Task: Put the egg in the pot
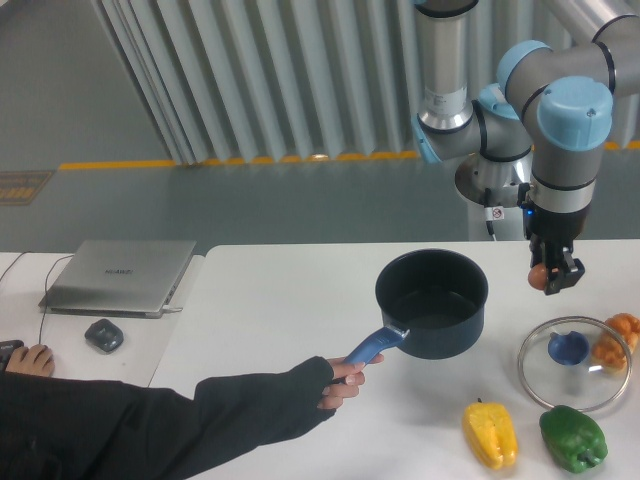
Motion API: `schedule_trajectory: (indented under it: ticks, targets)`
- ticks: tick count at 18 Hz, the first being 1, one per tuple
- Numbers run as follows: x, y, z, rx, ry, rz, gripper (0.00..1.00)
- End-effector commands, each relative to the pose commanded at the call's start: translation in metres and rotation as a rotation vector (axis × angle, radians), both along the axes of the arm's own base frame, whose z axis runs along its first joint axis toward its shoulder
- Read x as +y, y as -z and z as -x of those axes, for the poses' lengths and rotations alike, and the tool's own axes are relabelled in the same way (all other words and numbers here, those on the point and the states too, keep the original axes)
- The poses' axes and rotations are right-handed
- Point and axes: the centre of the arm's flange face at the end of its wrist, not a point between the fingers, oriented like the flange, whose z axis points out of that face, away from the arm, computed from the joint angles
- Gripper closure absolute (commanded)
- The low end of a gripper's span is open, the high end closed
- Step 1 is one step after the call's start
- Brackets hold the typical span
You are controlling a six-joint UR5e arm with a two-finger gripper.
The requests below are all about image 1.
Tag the brown egg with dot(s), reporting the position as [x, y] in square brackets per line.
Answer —
[537, 276]

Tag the green bell pepper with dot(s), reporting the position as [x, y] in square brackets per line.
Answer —
[575, 441]

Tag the person's right hand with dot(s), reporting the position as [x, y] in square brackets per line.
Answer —
[347, 379]

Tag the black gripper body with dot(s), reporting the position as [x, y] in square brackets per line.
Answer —
[555, 229]

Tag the yellow bell pepper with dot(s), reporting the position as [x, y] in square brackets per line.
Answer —
[490, 434]

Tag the dark grey earbuds case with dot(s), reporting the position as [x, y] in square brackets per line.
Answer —
[104, 335]

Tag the glass pot lid blue knob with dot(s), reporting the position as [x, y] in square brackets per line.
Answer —
[554, 365]

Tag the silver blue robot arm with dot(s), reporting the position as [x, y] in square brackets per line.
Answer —
[551, 110]

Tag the black computer mouse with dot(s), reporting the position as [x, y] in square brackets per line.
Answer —
[7, 348]

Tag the dark blue saucepan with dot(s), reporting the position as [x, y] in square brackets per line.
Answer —
[431, 304]

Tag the black sleeved right forearm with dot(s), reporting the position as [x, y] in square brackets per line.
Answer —
[72, 429]

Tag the silver laptop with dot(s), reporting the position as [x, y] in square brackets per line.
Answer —
[136, 278]

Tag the grey folding partition screen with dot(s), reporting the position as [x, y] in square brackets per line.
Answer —
[253, 81]

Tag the person's left hand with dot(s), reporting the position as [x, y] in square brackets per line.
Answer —
[37, 360]

